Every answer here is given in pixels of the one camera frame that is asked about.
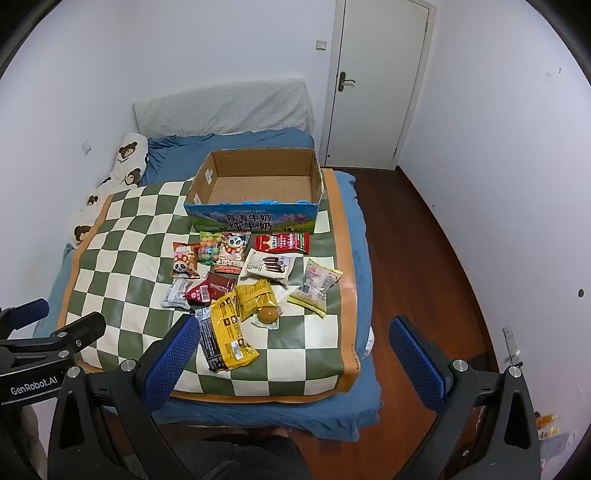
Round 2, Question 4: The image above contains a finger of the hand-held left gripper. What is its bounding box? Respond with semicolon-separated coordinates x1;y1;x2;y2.
0;312;107;366
0;298;50;341

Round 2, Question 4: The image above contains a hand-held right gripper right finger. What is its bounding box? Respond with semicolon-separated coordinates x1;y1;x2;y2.
389;316;541;480

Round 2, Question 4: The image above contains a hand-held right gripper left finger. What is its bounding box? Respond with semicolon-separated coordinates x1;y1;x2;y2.
48;314;201;480

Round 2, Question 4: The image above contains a long black snack packet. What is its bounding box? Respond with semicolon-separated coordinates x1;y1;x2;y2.
191;307;230;373

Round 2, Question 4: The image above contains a long yellow snack packet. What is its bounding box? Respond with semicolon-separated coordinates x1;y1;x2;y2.
210;295;260;370

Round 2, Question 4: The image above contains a white silver snack packet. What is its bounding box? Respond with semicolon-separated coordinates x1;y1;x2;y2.
161;278;195;311

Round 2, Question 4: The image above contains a small red snack packet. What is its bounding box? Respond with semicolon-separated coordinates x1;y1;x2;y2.
185;281;227;305

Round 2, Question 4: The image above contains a dark red snack packet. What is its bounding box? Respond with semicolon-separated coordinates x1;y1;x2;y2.
203;271;238;296

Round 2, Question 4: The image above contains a small panda snack packet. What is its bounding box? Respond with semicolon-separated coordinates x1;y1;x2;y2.
172;242;201;280

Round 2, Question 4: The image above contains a crinkled yellow snack packet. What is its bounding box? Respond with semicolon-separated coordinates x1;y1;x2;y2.
235;278;278;321

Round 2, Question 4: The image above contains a round pastry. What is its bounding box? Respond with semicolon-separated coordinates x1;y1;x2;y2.
250;302;283;329

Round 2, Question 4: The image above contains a colourful candy ball packet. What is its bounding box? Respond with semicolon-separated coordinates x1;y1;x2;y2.
198;232;223;265

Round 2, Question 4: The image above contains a large panda biscuit packet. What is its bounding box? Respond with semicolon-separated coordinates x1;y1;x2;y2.
213;232;251;275

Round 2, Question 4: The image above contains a clear packet with yellow edges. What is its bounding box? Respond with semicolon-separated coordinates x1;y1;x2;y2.
287;258;344;318

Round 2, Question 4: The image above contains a white chocolate stick box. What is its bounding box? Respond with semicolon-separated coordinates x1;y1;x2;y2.
239;248;296;285

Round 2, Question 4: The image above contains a red packet with green strip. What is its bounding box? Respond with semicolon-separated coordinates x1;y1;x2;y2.
255;232;310;254

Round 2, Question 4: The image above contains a cardboard box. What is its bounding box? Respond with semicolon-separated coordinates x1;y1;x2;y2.
184;148;324;234

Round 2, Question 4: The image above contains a green white checkered blanket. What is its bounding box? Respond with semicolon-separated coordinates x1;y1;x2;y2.
56;168;361;404

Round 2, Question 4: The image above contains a person's grey clothing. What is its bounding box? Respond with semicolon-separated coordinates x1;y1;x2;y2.
166;431;310;480

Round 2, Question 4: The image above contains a white bear print pillow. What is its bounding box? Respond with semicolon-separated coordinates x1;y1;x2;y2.
69;132;149;245

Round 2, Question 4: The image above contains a blue bed sheet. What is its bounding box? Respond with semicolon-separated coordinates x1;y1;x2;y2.
34;128;384;441

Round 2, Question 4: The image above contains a grey headboard cushion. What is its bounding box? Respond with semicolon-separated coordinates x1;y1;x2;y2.
133;79;311;138

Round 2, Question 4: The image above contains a white door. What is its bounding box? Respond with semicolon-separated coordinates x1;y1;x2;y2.
324;0;437;171

